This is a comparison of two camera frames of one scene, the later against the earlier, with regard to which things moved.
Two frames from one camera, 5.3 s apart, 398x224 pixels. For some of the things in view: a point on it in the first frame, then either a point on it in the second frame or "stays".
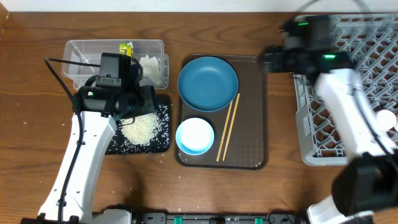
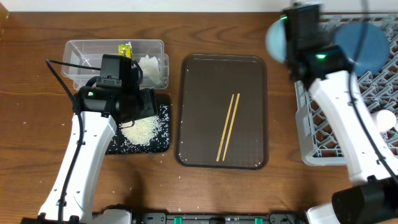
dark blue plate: [208, 83] → [374, 50]
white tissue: [150, 68] stays
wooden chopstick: [227, 140] stays
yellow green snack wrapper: [126, 49] stays
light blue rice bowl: [194, 136] → [275, 40]
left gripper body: [140, 101] stays
